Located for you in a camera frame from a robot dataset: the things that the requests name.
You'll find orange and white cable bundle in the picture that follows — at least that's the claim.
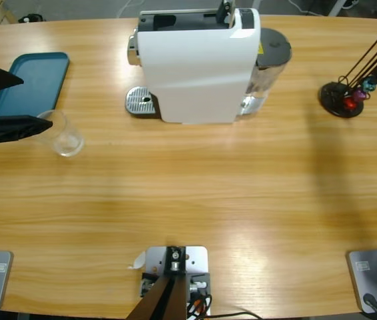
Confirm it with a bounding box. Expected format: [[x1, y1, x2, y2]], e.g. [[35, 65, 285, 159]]
[[187, 293, 213, 317]]

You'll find thin black mount cable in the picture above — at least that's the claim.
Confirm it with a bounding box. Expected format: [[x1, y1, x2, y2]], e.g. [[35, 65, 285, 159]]
[[204, 311, 264, 320]]

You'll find black capsule holder with rods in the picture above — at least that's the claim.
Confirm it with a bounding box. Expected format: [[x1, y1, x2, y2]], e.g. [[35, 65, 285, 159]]
[[318, 21, 377, 119]]

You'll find purple coffee capsule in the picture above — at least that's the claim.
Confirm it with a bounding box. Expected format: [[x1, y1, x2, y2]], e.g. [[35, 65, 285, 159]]
[[351, 88, 368, 103]]

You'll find white capsule coffee machine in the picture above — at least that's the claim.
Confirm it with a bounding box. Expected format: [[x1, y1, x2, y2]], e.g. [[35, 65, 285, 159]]
[[124, 0, 262, 126]]

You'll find clear plastic cup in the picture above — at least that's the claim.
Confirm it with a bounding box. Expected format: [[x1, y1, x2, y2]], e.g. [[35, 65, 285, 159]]
[[35, 109, 85, 158]]

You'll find curled white tape piece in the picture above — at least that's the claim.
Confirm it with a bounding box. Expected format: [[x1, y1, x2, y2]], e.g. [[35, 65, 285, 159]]
[[127, 251, 147, 270]]

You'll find dark camera post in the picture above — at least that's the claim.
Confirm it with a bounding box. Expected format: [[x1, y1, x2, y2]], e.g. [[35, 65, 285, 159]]
[[124, 245, 189, 320]]

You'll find small black floor object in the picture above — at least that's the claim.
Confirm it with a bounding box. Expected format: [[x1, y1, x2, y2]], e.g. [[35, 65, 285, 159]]
[[17, 13, 47, 24]]

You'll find white floor cable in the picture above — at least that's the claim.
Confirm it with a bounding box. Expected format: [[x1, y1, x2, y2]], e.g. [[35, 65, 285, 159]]
[[117, 0, 143, 18], [288, 0, 329, 17]]

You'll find teal coffee capsule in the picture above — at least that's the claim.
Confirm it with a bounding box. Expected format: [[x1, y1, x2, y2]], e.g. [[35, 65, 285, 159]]
[[361, 75, 377, 93]]

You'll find red coffee capsule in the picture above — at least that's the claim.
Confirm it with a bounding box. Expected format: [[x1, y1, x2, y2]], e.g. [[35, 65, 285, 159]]
[[343, 96, 359, 113]]

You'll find teal plastic tray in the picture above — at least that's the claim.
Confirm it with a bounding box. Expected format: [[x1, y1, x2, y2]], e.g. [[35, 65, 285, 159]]
[[0, 51, 71, 120]]

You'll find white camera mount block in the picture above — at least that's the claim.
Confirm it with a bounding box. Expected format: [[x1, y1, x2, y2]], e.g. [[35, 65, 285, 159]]
[[141, 245, 212, 317]]

